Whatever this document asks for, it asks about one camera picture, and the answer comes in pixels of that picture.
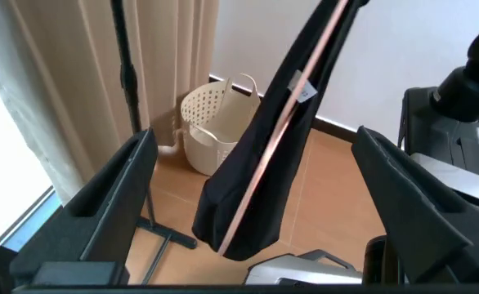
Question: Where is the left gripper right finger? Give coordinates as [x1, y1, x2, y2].
[350, 125, 479, 287]

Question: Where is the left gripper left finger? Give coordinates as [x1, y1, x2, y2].
[10, 127, 159, 287]

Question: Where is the pink clothes hanger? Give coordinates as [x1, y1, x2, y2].
[217, 0, 351, 256]

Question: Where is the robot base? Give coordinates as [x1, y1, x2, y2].
[243, 85, 479, 286]

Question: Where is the white laundry basket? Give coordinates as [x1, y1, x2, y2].
[180, 73, 262, 176]

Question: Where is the black clothes rack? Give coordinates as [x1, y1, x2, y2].
[109, 0, 199, 286]

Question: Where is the window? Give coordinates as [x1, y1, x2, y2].
[0, 60, 63, 252]

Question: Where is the beige curtain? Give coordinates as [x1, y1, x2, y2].
[0, 0, 220, 205]

